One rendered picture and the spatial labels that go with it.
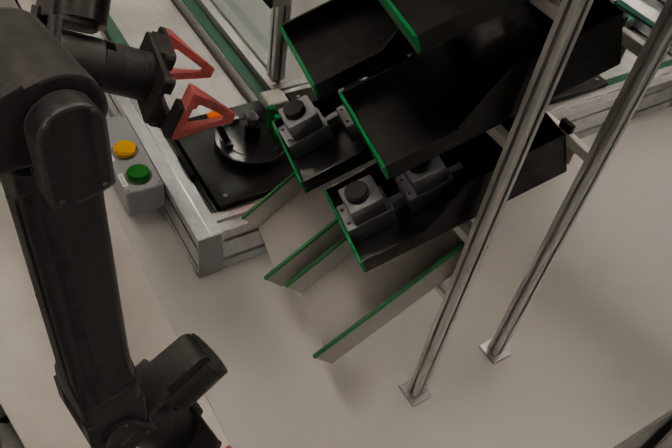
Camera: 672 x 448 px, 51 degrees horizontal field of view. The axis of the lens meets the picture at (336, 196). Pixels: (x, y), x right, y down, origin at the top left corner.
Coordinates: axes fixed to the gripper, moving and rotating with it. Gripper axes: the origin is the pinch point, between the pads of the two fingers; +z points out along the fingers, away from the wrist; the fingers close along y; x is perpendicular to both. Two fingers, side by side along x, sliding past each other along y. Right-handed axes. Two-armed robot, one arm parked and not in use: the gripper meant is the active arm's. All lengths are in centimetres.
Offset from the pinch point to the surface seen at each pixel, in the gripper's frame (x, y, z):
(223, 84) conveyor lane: 29, 54, 31
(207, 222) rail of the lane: 31.9, 11.9, 16.1
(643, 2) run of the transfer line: -25, 67, 149
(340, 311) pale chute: 21.6, -15.6, 25.2
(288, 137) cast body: 4.6, 0.8, 13.4
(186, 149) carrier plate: 30.3, 29.6, 16.1
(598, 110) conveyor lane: -5, 24, 102
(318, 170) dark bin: 5.5, -4.4, 16.8
